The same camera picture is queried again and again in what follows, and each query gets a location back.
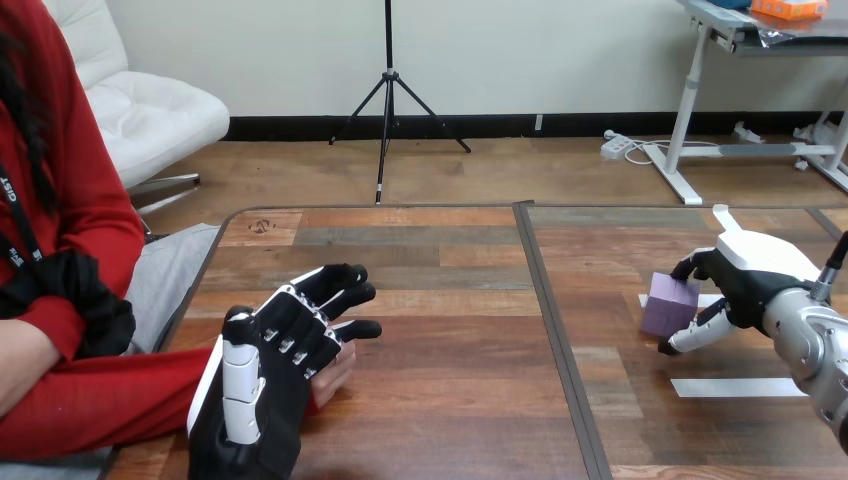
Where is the person's hand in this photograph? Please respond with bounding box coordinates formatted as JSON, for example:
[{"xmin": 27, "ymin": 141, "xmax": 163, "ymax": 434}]
[{"xmin": 308, "ymin": 321, "xmax": 358, "ymax": 409}]

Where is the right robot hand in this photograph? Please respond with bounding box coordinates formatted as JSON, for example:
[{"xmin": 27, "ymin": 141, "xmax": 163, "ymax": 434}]
[{"xmin": 657, "ymin": 205, "xmax": 823, "ymax": 357}]

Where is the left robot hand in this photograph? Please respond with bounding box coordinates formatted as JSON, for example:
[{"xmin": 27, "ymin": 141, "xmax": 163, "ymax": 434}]
[{"xmin": 187, "ymin": 263, "xmax": 384, "ymax": 480}]

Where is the purple block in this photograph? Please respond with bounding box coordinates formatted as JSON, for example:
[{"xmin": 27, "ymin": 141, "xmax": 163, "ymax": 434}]
[{"xmin": 639, "ymin": 272, "xmax": 702, "ymax": 339}]

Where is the person's forearm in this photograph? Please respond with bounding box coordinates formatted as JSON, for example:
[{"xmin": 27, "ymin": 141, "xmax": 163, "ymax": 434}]
[
  {"xmin": 0, "ymin": 347, "xmax": 324, "ymax": 463},
  {"xmin": 0, "ymin": 299, "xmax": 87, "ymax": 419}
]

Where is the person's body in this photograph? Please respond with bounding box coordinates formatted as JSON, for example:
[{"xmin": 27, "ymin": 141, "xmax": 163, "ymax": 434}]
[{"xmin": 0, "ymin": 0, "xmax": 221, "ymax": 480}]

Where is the white power strip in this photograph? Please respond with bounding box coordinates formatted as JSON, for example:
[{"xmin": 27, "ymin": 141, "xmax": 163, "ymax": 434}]
[{"xmin": 600, "ymin": 130, "xmax": 635, "ymax": 161}]

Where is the white desk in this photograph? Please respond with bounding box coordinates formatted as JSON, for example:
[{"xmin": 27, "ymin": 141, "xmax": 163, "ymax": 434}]
[{"xmin": 641, "ymin": 0, "xmax": 848, "ymax": 207}]

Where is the foil sheet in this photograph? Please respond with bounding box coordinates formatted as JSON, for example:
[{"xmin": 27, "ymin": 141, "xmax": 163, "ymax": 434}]
[{"xmin": 747, "ymin": 9, "xmax": 848, "ymax": 49}]

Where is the white cushioned chair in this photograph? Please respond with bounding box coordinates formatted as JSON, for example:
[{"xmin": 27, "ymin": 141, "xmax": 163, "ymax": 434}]
[{"xmin": 42, "ymin": 0, "xmax": 231, "ymax": 217}]

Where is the black tripod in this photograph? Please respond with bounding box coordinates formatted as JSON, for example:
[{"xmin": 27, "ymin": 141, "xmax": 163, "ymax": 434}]
[{"xmin": 329, "ymin": 0, "xmax": 473, "ymax": 205}]

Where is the orange thing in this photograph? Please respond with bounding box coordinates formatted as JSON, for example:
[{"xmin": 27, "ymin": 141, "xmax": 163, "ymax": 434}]
[{"xmin": 750, "ymin": 0, "xmax": 829, "ymax": 20}]

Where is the black cable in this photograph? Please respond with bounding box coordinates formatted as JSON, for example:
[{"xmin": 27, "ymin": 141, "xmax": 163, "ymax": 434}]
[{"xmin": 810, "ymin": 230, "xmax": 848, "ymax": 303}]

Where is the white power cable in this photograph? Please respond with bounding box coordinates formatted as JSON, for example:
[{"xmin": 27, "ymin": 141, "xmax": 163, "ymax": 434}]
[{"xmin": 622, "ymin": 137, "xmax": 723, "ymax": 167}]

